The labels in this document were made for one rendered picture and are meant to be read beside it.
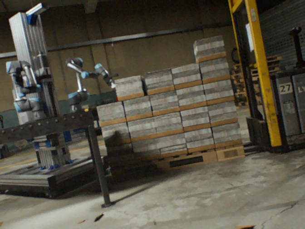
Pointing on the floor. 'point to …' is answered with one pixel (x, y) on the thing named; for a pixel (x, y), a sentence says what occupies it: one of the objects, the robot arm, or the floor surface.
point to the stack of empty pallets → (252, 77)
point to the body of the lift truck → (289, 104)
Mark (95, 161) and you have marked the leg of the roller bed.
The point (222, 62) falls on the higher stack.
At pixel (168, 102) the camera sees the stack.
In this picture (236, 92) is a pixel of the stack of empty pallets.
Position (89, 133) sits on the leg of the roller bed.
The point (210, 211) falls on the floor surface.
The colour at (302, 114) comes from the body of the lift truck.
